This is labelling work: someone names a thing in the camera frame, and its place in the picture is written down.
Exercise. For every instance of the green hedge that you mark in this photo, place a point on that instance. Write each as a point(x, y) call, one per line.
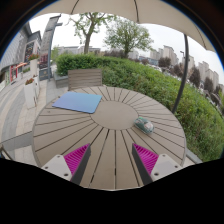
point(166, 90)

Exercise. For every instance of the blue mouse pad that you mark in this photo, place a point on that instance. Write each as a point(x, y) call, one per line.
point(77, 102)

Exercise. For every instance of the dark tall sign pillar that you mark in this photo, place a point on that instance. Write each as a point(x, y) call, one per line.
point(46, 43)

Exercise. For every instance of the transparent green computer mouse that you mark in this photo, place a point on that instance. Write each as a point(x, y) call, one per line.
point(144, 125)

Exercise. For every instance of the white planter box with flowers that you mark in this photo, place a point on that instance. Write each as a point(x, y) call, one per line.
point(30, 93)

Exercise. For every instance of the brown slatted outdoor chair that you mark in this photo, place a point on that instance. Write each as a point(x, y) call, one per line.
point(85, 79)

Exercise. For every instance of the sparse-leaved tree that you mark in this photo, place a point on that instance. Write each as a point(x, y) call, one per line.
point(88, 36)

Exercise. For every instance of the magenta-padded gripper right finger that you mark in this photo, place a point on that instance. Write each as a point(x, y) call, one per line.
point(164, 165)

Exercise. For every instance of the full green tree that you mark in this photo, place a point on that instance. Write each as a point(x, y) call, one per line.
point(127, 35)

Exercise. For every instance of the dark curved parasol pole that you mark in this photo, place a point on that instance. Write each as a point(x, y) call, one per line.
point(182, 73)

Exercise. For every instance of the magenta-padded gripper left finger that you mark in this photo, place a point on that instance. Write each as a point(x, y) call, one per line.
point(60, 165)

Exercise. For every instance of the beige parasol canopy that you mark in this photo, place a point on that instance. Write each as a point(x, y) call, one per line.
point(110, 6)

